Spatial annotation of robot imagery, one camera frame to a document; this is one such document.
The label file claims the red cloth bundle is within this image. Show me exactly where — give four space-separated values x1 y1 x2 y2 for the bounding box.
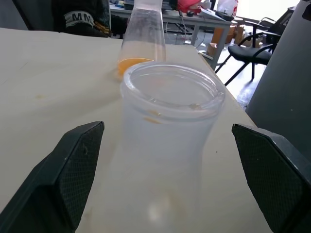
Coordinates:
176 0 203 14

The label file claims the black metal frame armchair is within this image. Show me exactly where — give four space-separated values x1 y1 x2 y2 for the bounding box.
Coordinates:
215 16 283 87

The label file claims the person in black jacket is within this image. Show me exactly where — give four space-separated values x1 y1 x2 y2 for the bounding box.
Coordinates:
51 0 112 38

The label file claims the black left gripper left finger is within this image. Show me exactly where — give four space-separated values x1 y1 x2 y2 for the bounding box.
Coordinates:
0 120 105 233

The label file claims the clear plastic bottle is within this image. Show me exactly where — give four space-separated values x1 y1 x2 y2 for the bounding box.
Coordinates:
106 61 226 233

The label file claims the white office desk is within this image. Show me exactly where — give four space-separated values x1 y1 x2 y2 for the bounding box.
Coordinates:
109 2 234 71

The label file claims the small brown cardboard box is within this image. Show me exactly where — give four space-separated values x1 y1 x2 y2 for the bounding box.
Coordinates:
206 42 219 57

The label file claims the white plastic bag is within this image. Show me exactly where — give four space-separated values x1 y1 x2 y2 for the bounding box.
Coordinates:
217 0 238 17

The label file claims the orange cardboard box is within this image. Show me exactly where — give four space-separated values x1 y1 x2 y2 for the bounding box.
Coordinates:
210 25 237 45

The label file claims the flask with orange liquid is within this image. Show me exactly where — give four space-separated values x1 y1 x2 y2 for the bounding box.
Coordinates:
114 0 168 82

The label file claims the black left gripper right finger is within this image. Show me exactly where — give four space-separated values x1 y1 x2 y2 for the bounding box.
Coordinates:
232 123 311 233

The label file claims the grey partition panel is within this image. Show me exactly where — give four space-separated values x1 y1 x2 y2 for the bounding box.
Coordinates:
244 0 311 161

